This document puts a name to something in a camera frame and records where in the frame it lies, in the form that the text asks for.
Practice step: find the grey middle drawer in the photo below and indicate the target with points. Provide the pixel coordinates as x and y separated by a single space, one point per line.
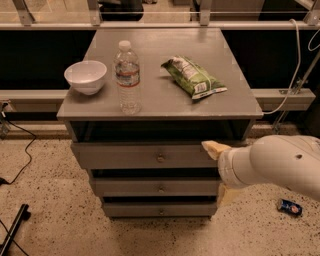
145 187

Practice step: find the grey wooden drawer cabinet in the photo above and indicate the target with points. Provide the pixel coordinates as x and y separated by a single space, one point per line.
168 113

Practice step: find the clear plastic water bottle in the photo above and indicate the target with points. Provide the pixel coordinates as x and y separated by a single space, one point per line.
126 68

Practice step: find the grey bottom drawer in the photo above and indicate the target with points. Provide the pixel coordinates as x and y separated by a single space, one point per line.
124 210

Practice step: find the blue soda can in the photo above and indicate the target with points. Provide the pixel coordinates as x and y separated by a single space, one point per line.
289 207

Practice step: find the grey drawer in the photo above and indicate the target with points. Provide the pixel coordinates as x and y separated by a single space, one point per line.
124 210
145 187
141 155

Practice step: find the white ceramic bowl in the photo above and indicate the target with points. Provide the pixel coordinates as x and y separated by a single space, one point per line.
86 77

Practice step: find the green chip bag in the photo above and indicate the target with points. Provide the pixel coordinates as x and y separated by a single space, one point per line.
192 77

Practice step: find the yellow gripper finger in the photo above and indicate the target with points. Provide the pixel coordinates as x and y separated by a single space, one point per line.
214 149
226 195

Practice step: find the metal railing frame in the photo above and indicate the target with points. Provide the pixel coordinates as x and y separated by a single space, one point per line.
80 14

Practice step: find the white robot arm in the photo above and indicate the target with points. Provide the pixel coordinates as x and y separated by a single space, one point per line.
291 162

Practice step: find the black stand base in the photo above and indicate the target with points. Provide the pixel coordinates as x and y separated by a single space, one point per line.
22 215

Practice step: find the grey top drawer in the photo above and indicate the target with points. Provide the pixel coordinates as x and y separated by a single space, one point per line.
141 155

